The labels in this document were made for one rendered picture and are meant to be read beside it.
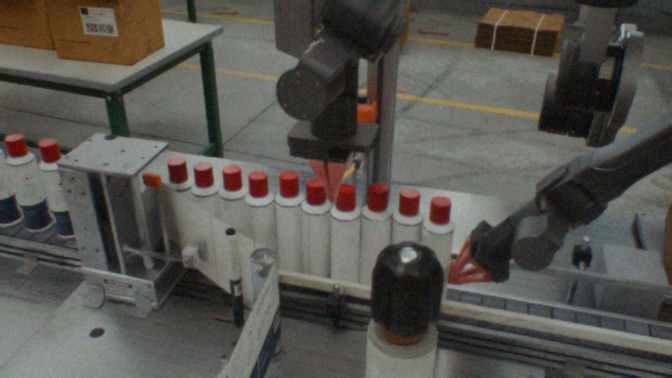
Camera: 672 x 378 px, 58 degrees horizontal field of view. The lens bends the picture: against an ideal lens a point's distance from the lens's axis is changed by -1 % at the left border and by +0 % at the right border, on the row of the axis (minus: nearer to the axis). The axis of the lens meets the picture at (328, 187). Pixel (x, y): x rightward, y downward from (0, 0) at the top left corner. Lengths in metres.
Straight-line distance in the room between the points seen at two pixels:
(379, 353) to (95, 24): 2.04
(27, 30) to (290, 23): 2.08
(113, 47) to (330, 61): 1.98
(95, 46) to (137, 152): 1.62
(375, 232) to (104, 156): 0.45
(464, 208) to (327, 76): 0.87
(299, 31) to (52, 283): 0.70
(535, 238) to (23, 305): 0.90
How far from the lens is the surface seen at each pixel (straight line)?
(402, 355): 0.73
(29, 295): 1.29
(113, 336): 1.07
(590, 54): 1.35
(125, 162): 0.98
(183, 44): 2.75
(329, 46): 0.65
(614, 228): 1.48
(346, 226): 0.99
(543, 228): 0.89
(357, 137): 0.73
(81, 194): 1.02
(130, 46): 2.53
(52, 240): 1.33
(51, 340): 1.10
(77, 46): 2.66
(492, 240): 0.99
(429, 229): 0.97
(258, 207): 1.03
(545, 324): 1.04
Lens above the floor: 1.59
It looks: 31 degrees down
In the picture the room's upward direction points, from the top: straight up
